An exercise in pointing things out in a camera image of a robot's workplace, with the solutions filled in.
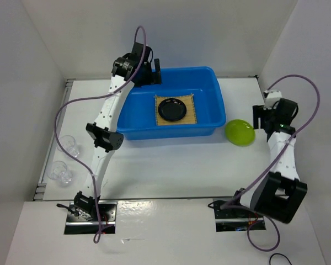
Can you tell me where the green plastic plate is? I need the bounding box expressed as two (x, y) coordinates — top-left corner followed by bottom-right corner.
(225, 119), (256, 147)

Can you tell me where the black round dish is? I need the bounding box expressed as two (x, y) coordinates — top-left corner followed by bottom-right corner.
(157, 98), (187, 122)

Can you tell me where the bamboo placemat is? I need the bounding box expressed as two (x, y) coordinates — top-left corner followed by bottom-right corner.
(154, 93), (197, 126)

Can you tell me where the clear plastic cup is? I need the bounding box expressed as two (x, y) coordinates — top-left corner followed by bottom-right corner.
(59, 135), (80, 158)
(47, 161), (73, 187)

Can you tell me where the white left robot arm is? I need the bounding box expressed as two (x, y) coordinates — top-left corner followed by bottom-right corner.
(74, 42), (162, 221)

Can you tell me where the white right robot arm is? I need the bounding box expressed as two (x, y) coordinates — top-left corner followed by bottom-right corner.
(231, 97), (308, 224)

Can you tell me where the blue plastic bin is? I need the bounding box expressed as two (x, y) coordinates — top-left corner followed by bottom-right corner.
(117, 66), (226, 140)

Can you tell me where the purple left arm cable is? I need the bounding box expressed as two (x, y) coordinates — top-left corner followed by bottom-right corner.
(54, 25), (148, 243)

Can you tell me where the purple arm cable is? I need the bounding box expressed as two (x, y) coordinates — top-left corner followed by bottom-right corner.
(54, 25), (148, 243)
(222, 74), (320, 252)

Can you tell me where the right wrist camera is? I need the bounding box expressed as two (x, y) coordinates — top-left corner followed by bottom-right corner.
(263, 89), (282, 110)

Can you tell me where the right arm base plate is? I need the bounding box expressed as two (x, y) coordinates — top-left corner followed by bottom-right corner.
(208, 198), (266, 232)

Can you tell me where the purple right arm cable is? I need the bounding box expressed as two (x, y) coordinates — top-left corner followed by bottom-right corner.
(222, 74), (320, 252)

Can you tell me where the thin black cable loop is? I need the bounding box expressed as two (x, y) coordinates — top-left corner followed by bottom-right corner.
(269, 252), (293, 265)

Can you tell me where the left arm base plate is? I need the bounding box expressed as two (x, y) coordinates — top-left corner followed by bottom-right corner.
(56, 200), (118, 235)

